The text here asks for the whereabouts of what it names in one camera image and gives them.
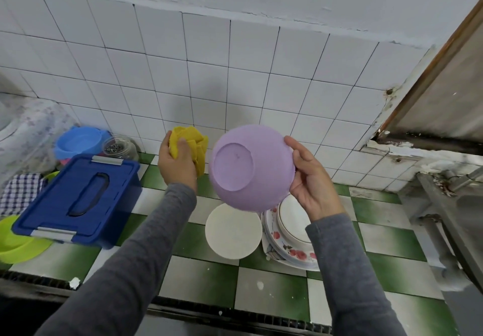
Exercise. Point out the person's left hand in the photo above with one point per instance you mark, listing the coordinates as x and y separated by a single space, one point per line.
179 167

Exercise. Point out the person's right hand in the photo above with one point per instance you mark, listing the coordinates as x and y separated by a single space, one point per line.
313 187

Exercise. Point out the purple plastic bowl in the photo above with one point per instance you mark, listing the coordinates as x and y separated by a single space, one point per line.
253 167

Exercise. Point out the white plastic bowl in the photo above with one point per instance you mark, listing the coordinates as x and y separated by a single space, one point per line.
232 231

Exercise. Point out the person's right forearm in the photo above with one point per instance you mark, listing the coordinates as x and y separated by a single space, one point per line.
355 279

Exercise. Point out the glass jar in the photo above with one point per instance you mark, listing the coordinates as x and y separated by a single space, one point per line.
121 147

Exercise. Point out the blue plastic bowl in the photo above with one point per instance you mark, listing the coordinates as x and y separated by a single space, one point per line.
79 142

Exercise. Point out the blue plastic box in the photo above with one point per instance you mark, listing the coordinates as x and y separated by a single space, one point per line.
75 200

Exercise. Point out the stainless steel sink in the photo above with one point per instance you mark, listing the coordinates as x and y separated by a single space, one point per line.
456 219

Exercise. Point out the clear plastic bag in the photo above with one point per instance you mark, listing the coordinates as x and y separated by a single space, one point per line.
22 132

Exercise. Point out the blue white checked cloth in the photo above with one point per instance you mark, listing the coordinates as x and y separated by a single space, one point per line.
19 192

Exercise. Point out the lime green plastic bowl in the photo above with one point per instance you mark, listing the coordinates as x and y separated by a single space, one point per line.
19 243

